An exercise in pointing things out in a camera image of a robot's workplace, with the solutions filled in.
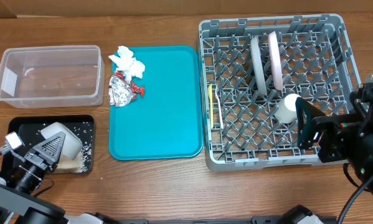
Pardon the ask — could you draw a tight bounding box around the white cup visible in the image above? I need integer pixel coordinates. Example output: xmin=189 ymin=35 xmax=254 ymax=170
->
xmin=274 ymin=93 xmax=300 ymax=123

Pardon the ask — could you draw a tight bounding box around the grey bowl with rice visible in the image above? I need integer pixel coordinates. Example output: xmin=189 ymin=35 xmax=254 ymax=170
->
xmin=40 ymin=122 xmax=83 ymax=160

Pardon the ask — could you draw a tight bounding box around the grey plate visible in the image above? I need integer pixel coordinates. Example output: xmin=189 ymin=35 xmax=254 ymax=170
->
xmin=250 ymin=37 xmax=267 ymax=96

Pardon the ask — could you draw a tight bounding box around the pink plate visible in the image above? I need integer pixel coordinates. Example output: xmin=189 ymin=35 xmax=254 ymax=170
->
xmin=268 ymin=31 xmax=283 ymax=91

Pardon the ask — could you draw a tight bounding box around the white plastic fork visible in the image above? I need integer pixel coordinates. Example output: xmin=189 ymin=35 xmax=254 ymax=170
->
xmin=214 ymin=84 xmax=224 ymax=130

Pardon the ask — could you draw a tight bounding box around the yellow plastic fork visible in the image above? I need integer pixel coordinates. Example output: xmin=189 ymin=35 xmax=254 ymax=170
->
xmin=207 ymin=83 xmax=214 ymax=129

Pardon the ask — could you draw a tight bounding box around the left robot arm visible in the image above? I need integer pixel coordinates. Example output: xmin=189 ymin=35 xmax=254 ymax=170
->
xmin=0 ymin=132 xmax=103 ymax=224

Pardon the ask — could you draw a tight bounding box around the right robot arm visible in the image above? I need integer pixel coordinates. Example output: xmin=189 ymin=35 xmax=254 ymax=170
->
xmin=295 ymin=83 xmax=373 ymax=223

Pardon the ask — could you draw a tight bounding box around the grey dishwasher rack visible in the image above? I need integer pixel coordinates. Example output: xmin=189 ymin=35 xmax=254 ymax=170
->
xmin=199 ymin=14 xmax=361 ymax=171

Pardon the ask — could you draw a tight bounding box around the spilled rice pile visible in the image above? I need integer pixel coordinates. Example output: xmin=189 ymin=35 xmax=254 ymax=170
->
xmin=53 ymin=123 xmax=93 ymax=174

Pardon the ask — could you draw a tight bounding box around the black plastic tray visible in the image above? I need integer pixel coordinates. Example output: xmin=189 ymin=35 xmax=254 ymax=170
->
xmin=8 ymin=114 xmax=95 ymax=174

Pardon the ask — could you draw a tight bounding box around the clear plastic bin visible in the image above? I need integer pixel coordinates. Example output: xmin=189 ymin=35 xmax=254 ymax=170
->
xmin=0 ymin=45 xmax=105 ymax=109

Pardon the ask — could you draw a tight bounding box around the crumpled silver foil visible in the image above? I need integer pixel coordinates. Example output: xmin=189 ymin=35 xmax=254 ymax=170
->
xmin=108 ymin=75 xmax=137 ymax=107

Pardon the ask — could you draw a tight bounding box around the red wrapper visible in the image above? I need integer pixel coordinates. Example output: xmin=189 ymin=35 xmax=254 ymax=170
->
xmin=114 ymin=71 xmax=144 ymax=100

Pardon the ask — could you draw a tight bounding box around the crumpled white tissue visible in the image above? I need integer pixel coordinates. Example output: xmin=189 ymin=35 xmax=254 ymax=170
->
xmin=108 ymin=45 xmax=145 ymax=83

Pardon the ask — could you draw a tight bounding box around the teal plastic tray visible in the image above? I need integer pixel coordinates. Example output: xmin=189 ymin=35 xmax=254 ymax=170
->
xmin=108 ymin=45 xmax=204 ymax=161

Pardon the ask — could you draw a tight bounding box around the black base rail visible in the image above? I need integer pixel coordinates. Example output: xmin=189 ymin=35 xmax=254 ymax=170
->
xmin=117 ymin=215 xmax=281 ymax=224

